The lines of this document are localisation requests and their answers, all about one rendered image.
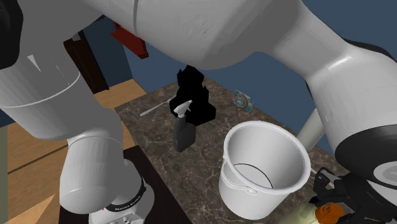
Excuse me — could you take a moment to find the silver fork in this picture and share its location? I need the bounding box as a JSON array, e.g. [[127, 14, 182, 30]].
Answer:
[[139, 95, 176, 117]]

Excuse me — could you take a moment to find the white bucket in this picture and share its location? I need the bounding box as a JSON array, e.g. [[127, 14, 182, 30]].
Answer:
[[218, 120, 312, 221]]

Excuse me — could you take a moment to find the orange round object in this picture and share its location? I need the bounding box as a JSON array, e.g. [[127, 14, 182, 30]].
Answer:
[[314, 203, 345, 224]]

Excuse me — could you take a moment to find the black spray bottle white nozzle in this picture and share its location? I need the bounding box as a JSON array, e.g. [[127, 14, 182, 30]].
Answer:
[[172, 99, 197, 153]]

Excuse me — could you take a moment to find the dark brown door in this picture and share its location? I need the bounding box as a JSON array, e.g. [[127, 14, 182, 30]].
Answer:
[[63, 30, 110, 95]]

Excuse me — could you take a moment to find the black jagged figure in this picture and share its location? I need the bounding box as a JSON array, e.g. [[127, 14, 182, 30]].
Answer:
[[169, 64, 216, 127]]

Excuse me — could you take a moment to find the red wall shelf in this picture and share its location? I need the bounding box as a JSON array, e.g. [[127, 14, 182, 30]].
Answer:
[[110, 21, 150, 60]]

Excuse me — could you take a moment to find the teal rainbow toy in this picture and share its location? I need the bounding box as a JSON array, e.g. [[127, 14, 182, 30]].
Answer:
[[232, 88, 256, 113]]

